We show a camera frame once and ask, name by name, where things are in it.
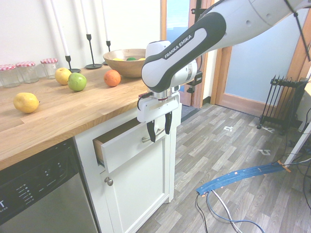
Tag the large wooden bowl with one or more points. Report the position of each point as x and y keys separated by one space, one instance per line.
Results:
x=124 y=68

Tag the black oil radiator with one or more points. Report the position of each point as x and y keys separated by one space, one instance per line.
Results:
x=279 y=104

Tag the dark door mat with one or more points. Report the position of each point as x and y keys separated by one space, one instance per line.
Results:
x=189 y=111

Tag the yellow apple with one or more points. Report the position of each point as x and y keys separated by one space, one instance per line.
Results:
x=61 y=76

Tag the yellow pear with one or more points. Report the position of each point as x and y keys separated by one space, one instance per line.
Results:
x=25 y=103

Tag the glass jar red checked lid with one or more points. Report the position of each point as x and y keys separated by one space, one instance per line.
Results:
x=49 y=69
x=28 y=72
x=9 y=77

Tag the green apple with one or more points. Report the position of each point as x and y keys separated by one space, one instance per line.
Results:
x=77 y=82

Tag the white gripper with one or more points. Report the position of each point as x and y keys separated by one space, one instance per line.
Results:
x=155 y=109

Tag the stainless steel dishwasher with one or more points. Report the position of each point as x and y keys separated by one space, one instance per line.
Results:
x=48 y=199

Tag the wide wooden glass door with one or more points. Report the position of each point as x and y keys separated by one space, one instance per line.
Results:
x=255 y=72

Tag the black Ulanzi camera clamp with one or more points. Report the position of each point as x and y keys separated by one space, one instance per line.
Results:
x=198 y=78

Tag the black stand pole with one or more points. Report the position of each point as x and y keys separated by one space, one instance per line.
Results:
x=199 y=7

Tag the large white wooden drawer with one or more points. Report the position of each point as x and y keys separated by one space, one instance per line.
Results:
x=126 y=150

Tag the white table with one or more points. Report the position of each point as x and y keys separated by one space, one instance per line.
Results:
x=301 y=145

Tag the orange fruit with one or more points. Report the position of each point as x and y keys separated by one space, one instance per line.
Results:
x=112 y=78

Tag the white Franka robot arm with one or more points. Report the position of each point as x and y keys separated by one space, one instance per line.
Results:
x=182 y=48

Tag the metal cabinet knob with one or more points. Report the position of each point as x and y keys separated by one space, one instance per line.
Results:
x=108 y=180

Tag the narrow wooden glass door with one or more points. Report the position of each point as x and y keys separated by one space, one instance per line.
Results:
x=163 y=24

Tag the black candle holder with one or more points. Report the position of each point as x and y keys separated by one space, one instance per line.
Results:
x=68 y=60
x=108 y=46
x=93 y=66

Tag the tall white candle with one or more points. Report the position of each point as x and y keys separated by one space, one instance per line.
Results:
x=105 y=21
x=85 y=17
x=60 y=29

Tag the green lime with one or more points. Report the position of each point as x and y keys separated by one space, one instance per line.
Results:
x=131 y=58

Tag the white floor tape mark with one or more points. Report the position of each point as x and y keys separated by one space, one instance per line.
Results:
x=228 y=128
x=265 y=152

